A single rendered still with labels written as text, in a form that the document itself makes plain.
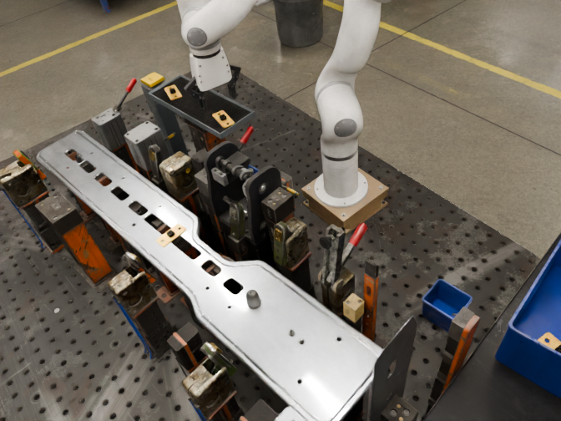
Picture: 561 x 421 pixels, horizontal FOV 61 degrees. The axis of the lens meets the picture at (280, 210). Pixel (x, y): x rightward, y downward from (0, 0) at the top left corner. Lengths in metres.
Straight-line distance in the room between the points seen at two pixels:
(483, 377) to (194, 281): 0.70
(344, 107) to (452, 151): 1.83
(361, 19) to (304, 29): 2.86
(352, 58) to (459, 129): 2.04
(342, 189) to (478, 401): 0.85
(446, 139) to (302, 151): 1.42
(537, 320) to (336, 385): 0.45
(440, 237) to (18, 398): 1.39
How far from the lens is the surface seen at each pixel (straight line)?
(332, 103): 1.38
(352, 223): 1.66
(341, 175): 1.58
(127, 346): 1.57
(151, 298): 1.33
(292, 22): 4.14
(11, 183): 1.73
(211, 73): 1.34
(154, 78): 1.73
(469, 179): 2.96
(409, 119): 3.36
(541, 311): 1.18
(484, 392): 1.06
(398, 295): 1.53
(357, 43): 1.32
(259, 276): 1.21
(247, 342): 1.12
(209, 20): 1.18
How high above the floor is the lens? 1.98
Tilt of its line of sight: 46 degrees down
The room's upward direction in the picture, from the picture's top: 9 degrees counter-clockwise
